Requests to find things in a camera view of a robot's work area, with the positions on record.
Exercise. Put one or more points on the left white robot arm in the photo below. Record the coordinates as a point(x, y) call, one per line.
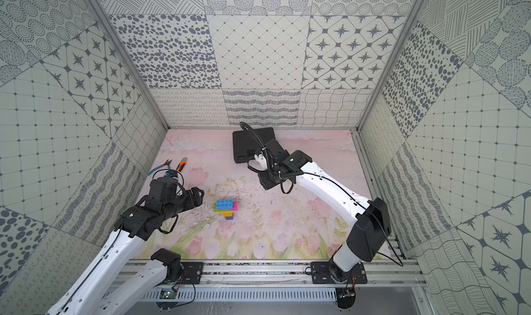
point(89, 294)

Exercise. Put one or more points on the blue handled pliers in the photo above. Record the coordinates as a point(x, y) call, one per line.
point(163, 167)

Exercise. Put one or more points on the white vented cable duct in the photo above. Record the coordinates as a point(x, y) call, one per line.
point(242, 294)

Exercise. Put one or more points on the black plastic tool case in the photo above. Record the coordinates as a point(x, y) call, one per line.
point(244, 147)

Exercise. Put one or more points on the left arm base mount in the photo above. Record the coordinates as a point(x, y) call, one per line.
point(191, 273)

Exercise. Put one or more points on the light blue lego brick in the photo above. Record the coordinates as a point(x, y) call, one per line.
point(220, 202)

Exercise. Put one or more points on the orange utility knife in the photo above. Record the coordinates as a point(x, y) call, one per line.
point(181, 165)

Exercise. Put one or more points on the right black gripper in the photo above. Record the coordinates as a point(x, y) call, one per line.
point(264, 181)

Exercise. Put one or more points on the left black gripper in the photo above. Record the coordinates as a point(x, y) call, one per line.
point(166, 180)

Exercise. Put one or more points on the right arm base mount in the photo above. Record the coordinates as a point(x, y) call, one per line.
point(321, 273)

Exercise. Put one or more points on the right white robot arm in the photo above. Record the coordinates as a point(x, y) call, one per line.
point(369, 220)

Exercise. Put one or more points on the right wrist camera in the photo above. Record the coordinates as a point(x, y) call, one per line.
point(261, 159)

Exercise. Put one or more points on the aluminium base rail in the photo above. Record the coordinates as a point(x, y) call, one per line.
point(295, 273)

